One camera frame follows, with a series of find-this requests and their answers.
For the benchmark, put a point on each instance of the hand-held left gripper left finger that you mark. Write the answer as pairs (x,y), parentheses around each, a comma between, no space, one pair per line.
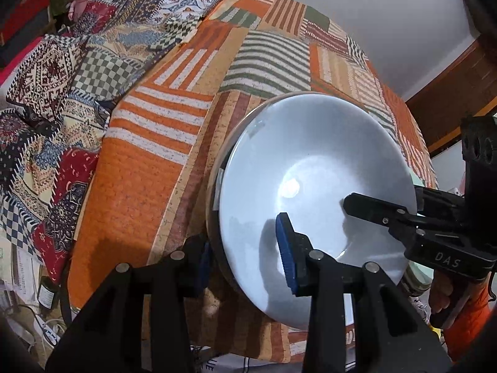
(204,264)

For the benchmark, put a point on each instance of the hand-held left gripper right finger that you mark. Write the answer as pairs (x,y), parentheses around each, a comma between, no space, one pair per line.
(285,248)

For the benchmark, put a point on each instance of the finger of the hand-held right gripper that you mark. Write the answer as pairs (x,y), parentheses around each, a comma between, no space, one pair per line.
(372,211)
(438,202)

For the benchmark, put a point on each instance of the mint green bowl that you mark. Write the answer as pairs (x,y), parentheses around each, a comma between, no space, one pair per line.
(421,276)

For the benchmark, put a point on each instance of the white spotted bowl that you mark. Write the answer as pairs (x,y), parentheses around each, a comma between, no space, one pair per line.
(310,143)

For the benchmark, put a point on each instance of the person's right hand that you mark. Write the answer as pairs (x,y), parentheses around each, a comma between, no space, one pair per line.
(440,291)

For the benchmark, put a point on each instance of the person's floral clothing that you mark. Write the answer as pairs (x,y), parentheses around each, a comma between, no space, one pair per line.
(419,307)

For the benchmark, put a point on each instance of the brown wooden door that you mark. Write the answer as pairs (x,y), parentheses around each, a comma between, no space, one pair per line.
(446,101)

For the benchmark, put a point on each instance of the striped patchwork cloth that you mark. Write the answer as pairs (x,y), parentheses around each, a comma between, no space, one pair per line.
(155,163)

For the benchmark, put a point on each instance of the dark labelled jar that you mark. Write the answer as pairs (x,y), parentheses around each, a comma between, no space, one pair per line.
(48,293)

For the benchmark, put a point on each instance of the white power strip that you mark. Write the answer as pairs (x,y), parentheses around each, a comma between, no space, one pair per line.
(50,330)

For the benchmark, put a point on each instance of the patterned patchwork blanket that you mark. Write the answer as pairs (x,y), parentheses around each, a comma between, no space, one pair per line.
(58,85)

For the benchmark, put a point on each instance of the red box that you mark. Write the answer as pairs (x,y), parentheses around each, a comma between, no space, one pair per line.
(23,15)

